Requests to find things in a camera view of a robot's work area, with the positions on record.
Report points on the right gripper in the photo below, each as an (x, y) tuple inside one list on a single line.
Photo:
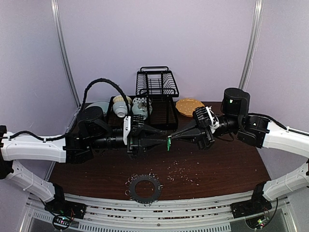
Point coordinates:
[(205, 130)]

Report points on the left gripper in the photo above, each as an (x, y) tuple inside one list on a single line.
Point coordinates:
[(136, 143)]

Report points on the black wire dish rack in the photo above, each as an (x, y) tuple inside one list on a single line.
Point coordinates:
[(156, 88)]

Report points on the metal keyring disc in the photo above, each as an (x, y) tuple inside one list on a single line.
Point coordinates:
[(145, 189)]

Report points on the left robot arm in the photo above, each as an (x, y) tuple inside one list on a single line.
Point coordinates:
[(73, 148)]

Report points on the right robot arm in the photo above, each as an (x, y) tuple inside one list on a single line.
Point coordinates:
[(253, 129)]

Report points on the yellow dotted plate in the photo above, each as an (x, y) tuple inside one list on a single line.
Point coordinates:
[(187, 106)]

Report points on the green floral bowl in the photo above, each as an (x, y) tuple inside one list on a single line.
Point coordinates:
[(141, 109)]

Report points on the white black dotted bowl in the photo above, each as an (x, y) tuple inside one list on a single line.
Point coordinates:
[(138, 100)]

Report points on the light blue striped bowl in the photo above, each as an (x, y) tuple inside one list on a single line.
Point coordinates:
[(120, 109)]

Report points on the yellow checked bowl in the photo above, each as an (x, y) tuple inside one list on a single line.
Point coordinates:
[(119, 98)]

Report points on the light blue ceramic plate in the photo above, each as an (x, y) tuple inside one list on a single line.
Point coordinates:
[(104, 105)]

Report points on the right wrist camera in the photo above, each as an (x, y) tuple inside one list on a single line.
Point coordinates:
[(214, 124)]

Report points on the right aluminium frame post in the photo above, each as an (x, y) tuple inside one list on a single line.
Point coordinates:
[(252, 45)]

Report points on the aluminium frame post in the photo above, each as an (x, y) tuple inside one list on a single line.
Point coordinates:
[(63, 51), (252, 45)]

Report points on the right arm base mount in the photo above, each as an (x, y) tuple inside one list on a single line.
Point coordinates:
[(249, 207)]

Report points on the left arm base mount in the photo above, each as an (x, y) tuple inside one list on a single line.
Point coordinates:
[(66, 208)]

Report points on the aluminium front rail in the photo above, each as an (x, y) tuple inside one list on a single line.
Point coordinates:
[(211, 214)]

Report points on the left aluminium frame post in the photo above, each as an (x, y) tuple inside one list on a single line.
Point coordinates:
[(63, 51)]

